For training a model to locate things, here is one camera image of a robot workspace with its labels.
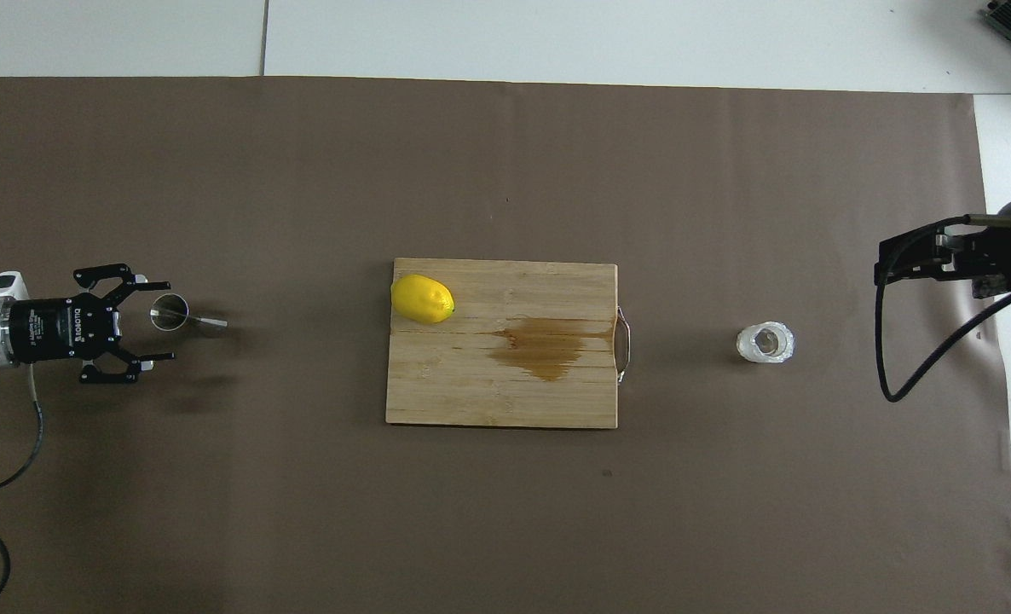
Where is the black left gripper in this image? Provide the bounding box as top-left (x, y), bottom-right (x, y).
top-left (9, 264), bottom-right (176, 385)

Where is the steel double jigger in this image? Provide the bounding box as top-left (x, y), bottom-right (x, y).
top-left (149, 293), bottom-right (228, 339)

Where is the clear textured glass cup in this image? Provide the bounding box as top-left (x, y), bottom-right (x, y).
top-left (736, 321), bottom-right (795, 365)

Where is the brown paper table mat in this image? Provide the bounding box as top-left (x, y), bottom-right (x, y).
top-left (0, 75), bottom-right (1011, 614)

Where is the yellow lemon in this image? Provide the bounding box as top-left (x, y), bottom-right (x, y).
top-left (390, 274), bottom-right (456, 325)

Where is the wooden cutting board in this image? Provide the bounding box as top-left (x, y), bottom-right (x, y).
top-left (385, 258), bottom-right (633, 430)

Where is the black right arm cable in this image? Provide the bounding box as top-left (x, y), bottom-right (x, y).
top-left (874, 213), bottom-right (1011, 403)

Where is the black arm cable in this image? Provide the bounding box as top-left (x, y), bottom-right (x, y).
top-left (0, 365), bottom-right (45, 611)
top-left (874, 213), bottom-right (1011, 403)

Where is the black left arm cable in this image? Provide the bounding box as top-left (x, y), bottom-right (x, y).
top-left (0, 365), bottom-right (45, 611)

